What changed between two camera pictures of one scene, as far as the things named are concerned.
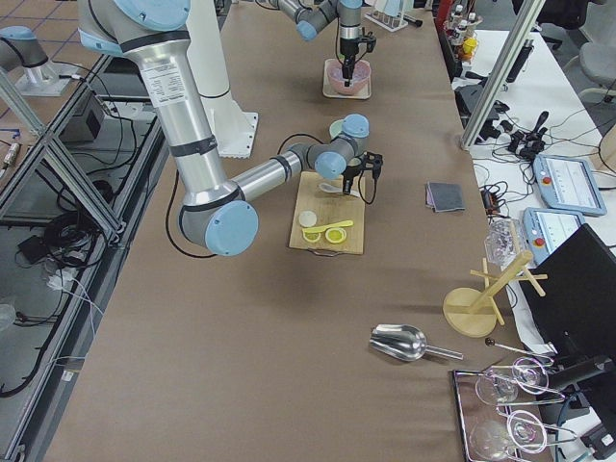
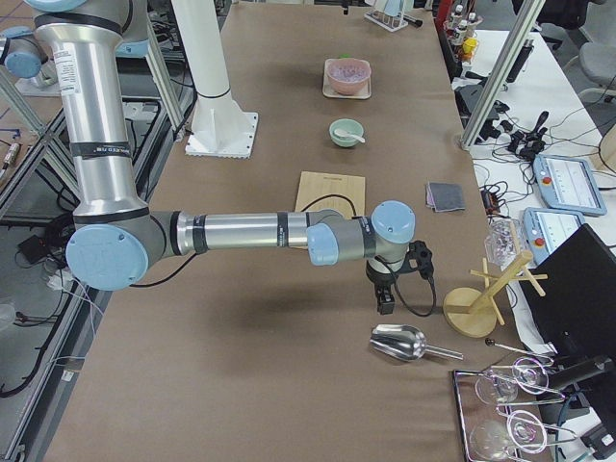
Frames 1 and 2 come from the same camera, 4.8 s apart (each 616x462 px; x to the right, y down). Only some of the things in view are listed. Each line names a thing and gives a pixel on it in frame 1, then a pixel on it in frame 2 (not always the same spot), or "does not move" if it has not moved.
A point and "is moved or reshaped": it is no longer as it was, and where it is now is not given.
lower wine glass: (492, 439) does not move
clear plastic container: (504, 241) does not move
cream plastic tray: (328, 91) does not move
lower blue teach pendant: (546, 229) does not move
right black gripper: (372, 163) → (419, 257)
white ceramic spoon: (331, 189) is moved or reshaped
